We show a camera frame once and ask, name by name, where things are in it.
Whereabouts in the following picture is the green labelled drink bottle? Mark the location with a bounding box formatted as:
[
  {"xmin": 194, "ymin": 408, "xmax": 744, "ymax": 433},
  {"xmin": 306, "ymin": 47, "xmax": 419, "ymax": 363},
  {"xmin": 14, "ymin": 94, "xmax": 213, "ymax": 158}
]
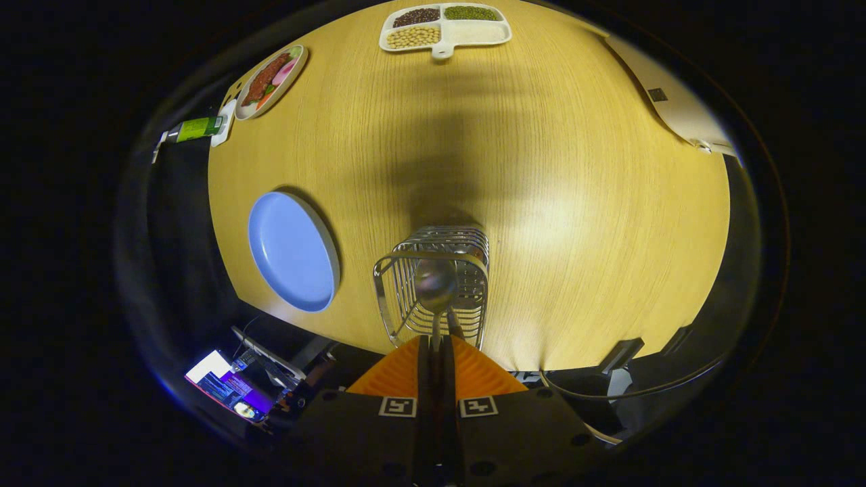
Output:
[{"xmin": 152, "ymin": 115, "xmax": 227, "ymax": 164}]

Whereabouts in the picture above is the black cable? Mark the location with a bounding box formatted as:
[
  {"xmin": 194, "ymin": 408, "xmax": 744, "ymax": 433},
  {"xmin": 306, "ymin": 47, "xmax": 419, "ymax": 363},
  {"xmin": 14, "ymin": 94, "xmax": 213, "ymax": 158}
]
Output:
[{"xmin": 540, "ymin": 348, "xmax": 731, "ymax": 401}]

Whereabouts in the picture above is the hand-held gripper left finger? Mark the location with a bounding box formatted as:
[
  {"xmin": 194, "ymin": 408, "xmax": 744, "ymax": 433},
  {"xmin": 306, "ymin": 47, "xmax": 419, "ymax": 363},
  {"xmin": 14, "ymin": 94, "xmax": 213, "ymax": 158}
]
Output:
[{"xmin": 294, "ymin": 335, "xmax": 437, "ymax": 487}]

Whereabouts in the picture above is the pile of yellow soybeans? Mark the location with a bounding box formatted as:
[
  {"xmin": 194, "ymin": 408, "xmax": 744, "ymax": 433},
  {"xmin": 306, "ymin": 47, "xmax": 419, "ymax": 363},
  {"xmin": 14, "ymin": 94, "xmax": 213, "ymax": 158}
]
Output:
[{"xmin": 386, "ymin": 26, "xmax": 441, "ymax": 49}]

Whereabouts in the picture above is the white plate with food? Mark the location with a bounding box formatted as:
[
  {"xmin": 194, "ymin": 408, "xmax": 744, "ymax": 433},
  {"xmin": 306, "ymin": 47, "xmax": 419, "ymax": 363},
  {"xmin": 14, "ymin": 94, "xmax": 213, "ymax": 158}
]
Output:
[{"xmin": 233, "ymin": 44, "xmax": 309, "ymax": 121}]

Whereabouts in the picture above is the pile of dark red beans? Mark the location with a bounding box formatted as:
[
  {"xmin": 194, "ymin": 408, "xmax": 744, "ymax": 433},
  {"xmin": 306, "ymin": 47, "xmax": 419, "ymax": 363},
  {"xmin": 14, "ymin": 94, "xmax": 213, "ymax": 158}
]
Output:
[{"xmin": 392, "ymin": 7, "xmax": 441, "ymax": 28}]

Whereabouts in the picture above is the white toaster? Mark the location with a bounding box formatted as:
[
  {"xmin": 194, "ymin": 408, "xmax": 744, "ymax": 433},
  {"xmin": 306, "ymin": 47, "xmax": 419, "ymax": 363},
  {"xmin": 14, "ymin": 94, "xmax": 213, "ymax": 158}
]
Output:
[{"xmin": 602, "ymin": 34, "xmax": 742, "ymax": 163}]

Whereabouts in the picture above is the open silver laptop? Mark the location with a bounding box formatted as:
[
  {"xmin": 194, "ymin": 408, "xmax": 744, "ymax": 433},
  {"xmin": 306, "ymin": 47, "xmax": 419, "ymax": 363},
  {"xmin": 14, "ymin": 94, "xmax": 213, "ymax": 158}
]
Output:
[{"xmin": 184, "ymin": 326, "xmax": 309, "ymax": 425}]

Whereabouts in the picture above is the black table leg bracket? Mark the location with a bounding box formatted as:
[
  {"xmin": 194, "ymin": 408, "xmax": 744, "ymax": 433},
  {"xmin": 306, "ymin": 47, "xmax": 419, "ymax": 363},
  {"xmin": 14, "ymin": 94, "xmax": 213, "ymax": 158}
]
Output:
[
  {"xmin": 660, "ymin": 325, "xmax": 694, "ymax": 356},
  {"xmin": 599, "ymin": 337, "xmax": 645, "ymax": 374}
]

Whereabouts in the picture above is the white divided tray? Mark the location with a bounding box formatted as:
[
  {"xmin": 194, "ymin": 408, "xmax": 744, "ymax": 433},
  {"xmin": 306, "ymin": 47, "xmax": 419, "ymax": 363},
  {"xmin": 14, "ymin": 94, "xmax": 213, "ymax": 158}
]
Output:
[{"xmin": 379, "ymin": 3, "xmax": 513, "ymax": 60}]

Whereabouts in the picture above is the metal wire basket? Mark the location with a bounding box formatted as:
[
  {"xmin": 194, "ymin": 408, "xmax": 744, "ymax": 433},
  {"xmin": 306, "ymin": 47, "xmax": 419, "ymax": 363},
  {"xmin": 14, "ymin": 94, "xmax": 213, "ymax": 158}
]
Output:
[{"xmin": 372, "ymin": 226, "xmax": 491, "ymax": 351}]

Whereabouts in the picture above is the metal spoon with wooden handle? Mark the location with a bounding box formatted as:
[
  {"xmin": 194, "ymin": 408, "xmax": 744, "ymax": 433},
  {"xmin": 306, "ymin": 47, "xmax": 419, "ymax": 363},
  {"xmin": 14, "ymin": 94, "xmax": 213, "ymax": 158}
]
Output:
[{"xmin": 414, "ymin": 258, "xmax": 459, "ymax": 356}]

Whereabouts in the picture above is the white square coaster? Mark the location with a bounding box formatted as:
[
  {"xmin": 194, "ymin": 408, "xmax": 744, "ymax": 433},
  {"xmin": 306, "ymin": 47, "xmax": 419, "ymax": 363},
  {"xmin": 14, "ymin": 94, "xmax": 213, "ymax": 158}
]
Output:
[{"xmin": 210, "ymin": 99, "xmax": 237, "ymax": 147}]

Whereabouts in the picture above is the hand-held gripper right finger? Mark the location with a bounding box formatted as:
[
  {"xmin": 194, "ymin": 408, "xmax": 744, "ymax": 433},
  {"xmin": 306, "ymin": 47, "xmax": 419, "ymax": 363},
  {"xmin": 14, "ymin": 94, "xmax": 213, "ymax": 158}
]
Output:
[{"xmin": 443, "ymin": 335, "xmax": 603, "ymax": 487}]

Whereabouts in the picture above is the pile of green mung beans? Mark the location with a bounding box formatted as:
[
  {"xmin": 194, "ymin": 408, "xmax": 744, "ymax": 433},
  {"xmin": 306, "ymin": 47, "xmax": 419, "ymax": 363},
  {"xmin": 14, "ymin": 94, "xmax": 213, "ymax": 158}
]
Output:
[{"xmin": 444, "ymin": 5, "xmax": 499, "ymax": 21}]

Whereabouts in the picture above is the blue round plate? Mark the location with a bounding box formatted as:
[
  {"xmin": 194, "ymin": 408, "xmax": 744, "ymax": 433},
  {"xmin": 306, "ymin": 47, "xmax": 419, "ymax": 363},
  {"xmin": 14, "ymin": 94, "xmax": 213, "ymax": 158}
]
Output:
[{"xmin": 247, "ymin": 191, "xmax": 341, "ymax": 313}]

